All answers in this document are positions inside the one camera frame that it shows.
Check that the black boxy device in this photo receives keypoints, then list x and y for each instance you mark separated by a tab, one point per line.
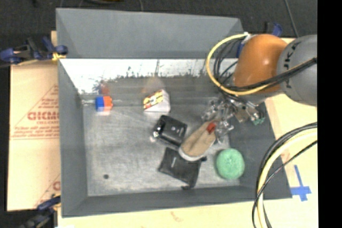
171	130

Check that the green round sponge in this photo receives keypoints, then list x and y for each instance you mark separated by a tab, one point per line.
230	163

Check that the blue and orange toy block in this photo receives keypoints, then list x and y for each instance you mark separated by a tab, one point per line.
104	104

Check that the brown cardboard board red print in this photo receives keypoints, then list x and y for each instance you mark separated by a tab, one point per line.
33	120

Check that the white box yellow red print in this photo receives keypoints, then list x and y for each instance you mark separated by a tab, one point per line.
157	102

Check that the grey metal bin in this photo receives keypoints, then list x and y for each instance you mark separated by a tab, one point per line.
125	141

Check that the tan slipper with red tag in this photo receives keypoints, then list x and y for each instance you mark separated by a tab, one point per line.
197	142

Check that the black flat pouch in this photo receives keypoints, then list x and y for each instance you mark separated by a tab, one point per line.
177	166

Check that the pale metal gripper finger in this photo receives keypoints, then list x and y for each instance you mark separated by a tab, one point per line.
215	110
225	126

